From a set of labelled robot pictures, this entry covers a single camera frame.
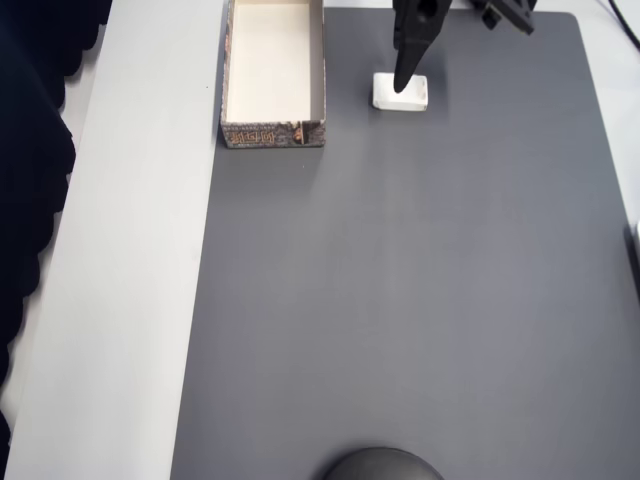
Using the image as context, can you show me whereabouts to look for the white rectangular block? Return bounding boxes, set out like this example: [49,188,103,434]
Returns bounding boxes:
[372,72,430,112]

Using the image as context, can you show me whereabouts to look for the patterned open cardboard box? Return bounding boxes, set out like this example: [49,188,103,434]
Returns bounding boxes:
[219,0,329,150]

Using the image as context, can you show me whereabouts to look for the grey desk mat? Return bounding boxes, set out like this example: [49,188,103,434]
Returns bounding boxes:
[168,6,640,480]

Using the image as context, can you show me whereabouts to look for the dark scalloped fabric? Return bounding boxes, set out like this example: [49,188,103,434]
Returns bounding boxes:
[0,0,116,446]

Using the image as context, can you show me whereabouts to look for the black rounded dome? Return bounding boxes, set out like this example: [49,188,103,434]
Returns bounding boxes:
[319,446,446,480]

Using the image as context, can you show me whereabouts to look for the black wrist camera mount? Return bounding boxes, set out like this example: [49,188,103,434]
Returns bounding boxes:
[469,0,537,37]

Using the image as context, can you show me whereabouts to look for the black cable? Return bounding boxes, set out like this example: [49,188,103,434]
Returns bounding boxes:
[606,0,640,52]

